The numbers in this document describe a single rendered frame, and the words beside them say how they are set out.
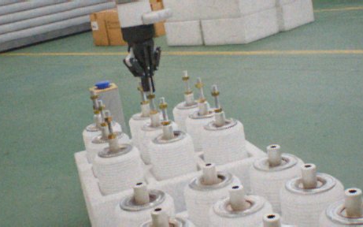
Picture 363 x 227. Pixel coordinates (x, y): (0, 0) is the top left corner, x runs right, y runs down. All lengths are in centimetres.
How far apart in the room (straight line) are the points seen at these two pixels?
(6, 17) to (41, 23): 42
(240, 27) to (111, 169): 290
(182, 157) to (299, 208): 41
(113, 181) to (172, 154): 13
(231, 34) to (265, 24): 27
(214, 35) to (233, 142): 296
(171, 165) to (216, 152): 10
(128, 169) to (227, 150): 22
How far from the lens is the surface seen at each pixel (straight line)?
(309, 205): 86
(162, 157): 120
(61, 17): 703
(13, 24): 676
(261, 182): 96
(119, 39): 522
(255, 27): 407
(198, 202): 93
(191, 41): 435
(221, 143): 122
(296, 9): 442
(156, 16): 124
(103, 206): 117
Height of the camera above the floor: 60
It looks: 14 degrees down
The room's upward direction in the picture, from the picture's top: 10 degrees counter-clockwise
